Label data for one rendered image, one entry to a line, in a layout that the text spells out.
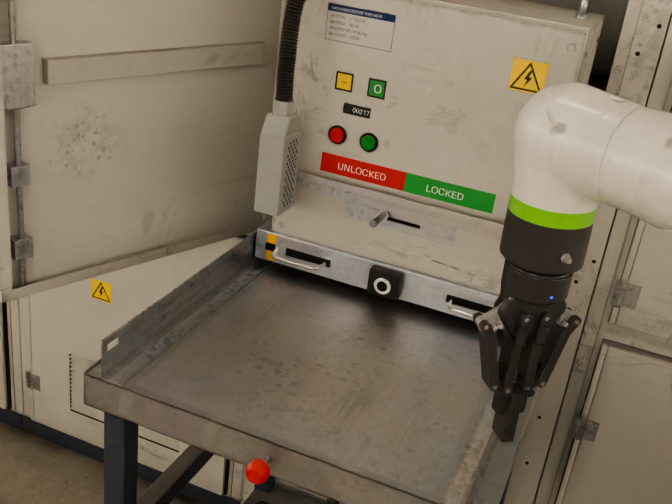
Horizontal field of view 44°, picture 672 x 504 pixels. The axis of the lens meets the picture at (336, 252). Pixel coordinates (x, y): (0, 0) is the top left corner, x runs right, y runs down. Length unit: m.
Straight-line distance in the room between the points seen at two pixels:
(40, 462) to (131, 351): 1.19
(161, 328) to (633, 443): 0.96
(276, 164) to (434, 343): 0.41
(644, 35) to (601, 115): 0.72
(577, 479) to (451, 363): 0.55
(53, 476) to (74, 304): 0.49
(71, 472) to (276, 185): 1.26
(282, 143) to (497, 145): 0.36
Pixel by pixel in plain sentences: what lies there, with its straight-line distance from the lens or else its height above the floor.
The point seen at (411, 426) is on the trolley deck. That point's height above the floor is 0.85.
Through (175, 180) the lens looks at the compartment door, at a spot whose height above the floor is 0.98.
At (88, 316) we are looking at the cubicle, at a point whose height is 0.46.
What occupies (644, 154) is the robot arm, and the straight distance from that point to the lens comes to 0.81.
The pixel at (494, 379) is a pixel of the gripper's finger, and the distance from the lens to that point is 1.00.
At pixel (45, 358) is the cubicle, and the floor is 0.29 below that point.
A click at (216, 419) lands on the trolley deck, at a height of 0.85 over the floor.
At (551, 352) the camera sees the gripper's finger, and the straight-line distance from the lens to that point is 1.01.
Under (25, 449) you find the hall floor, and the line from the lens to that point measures 2.54.
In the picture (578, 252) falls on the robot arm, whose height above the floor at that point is 1.23.
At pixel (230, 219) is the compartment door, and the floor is 0.87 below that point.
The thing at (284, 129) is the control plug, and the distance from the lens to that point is 1.42.
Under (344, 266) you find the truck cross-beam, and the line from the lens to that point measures 1.55.
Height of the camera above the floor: 1.57
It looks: 25 degrees down
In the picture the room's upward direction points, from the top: 8 degrees clockwise
